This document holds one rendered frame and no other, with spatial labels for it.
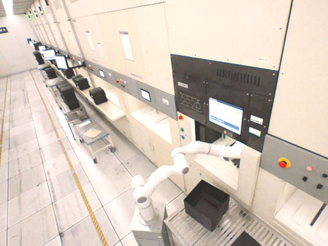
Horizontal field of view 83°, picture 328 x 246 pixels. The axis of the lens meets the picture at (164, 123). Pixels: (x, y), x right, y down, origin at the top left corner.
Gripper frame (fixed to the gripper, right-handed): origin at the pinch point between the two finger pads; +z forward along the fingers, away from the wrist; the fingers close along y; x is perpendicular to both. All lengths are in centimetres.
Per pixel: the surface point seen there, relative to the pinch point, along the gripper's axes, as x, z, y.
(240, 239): -33, -62, 37
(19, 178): -118, -231, -295
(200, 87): 55, -29, -27
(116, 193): -119, -105, -139
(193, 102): 38, -30, -37
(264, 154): 21.6, -30.7, 28.6
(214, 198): -42, -45, 0
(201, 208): -42, -60, -1
